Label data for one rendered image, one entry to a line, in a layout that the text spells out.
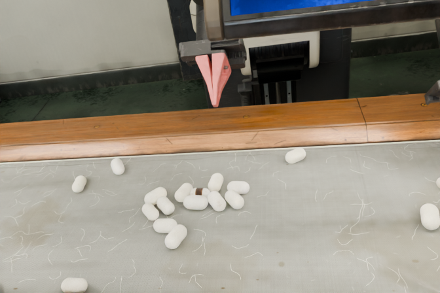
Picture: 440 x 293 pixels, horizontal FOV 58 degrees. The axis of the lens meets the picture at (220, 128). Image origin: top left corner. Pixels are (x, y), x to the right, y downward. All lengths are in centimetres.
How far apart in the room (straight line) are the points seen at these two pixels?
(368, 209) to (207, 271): 24
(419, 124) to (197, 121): 39
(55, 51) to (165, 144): 225
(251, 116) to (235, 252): 29
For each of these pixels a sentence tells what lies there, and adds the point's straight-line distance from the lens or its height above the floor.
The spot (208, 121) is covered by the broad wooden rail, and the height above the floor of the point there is 76.
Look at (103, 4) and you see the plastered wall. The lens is 269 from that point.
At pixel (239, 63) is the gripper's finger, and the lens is 66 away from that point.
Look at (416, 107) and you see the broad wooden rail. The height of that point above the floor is 76.
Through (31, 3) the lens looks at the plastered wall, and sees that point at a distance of 286.
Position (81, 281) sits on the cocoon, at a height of 76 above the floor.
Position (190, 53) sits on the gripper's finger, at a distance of 63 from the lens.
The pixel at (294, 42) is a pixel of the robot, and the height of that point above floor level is 74.
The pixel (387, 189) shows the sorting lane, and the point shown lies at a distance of 63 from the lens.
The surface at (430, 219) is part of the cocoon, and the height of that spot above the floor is 76.
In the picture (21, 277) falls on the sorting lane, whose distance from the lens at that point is 63.
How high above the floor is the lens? 116
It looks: 33 degrees down
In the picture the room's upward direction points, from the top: 10 degrees counter-clockwise
